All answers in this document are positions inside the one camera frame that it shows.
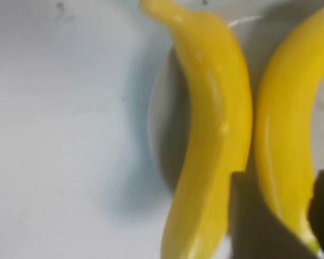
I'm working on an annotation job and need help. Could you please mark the yellow plastic banana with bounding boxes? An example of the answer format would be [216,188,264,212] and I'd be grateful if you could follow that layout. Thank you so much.
[139,0,254,259]
[254,1,324,256]

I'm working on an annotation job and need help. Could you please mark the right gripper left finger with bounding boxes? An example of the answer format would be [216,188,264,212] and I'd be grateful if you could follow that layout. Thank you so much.
[229,171,320,259]

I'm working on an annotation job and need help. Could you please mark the grey round plate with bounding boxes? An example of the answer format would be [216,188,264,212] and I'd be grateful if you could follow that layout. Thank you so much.
[148,15,324,195]

